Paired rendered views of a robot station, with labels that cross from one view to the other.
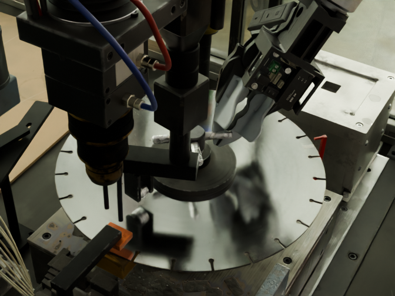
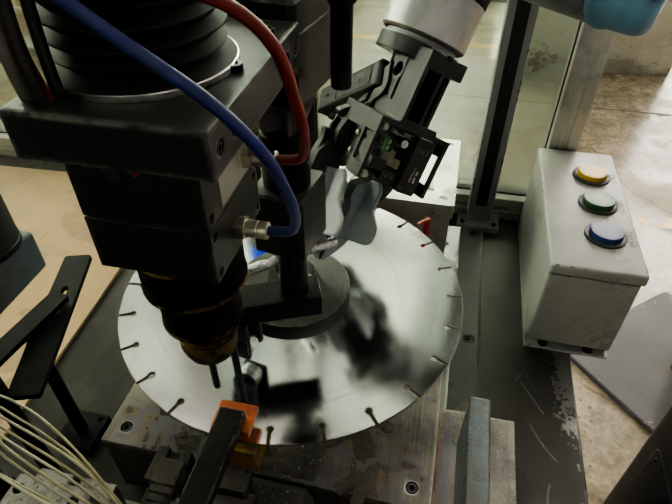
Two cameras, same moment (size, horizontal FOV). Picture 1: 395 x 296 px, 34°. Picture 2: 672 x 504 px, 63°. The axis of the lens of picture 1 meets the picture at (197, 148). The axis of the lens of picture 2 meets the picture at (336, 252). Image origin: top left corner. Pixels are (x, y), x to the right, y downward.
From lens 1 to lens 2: 0.27 m
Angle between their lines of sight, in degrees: 12
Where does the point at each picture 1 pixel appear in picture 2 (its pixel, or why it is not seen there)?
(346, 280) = (473, 367)
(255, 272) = not seen: hidden behind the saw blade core
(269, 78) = (382, 159)
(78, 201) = (165, 378)
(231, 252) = (388, 392)
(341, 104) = not seen: hidden behind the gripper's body
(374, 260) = (489, 336)
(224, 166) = (335, 281)
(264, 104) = (370, 195)
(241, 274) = not seen: hidden behind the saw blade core
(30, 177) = (80, 347)
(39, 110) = (73, 268)
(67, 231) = (152, 412)
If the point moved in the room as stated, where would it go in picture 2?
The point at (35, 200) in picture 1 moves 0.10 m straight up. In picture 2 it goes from (94, 374) to (70, 322)
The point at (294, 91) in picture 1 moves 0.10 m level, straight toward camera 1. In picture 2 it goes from (415, 170) to (447, 246)
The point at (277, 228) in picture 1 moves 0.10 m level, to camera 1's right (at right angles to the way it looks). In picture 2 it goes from (427, 343) to (526, 319)
